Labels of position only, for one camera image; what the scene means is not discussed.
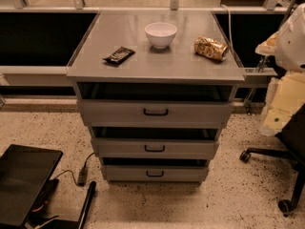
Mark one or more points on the grey bottom drawer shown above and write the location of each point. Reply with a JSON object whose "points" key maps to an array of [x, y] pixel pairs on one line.
{"points": [[154, 174]]}

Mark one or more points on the black pole on floor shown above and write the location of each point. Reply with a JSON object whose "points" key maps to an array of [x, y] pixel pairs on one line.
{"points": [[86, 205]]}

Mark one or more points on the grey drawer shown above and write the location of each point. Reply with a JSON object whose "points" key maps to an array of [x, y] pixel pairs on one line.
{"points": [[127, 113], [154, 174], [154, 148]]}

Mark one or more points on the white ceramic bowl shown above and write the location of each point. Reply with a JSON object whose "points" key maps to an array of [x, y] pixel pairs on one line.
{"points": [[160, 34]]}

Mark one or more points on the grey metal drawer cabinet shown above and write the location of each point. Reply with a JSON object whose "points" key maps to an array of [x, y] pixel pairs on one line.
{"points": [[175, 74]]}

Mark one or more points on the crushed gold soda can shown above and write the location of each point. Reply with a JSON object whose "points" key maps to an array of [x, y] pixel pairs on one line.
{"points": [[210, 48]]}

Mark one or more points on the black candy bar wrapper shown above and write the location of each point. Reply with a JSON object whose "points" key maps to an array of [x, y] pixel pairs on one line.
{"points": [[119, 55]]}

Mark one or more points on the grey top drawer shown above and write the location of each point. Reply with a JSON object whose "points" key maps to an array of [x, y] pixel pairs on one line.
{"points": [[127, 113]]}

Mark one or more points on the black office chair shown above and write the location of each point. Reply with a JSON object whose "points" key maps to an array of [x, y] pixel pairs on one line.
{"points": [[293, 138]]}

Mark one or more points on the grey power adapter with cable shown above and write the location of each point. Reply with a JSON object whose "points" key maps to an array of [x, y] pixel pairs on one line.
{"points": [[81, 180]]}

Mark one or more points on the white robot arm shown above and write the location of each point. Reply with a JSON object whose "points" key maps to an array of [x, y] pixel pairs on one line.
{"points": [[286, 95]]}

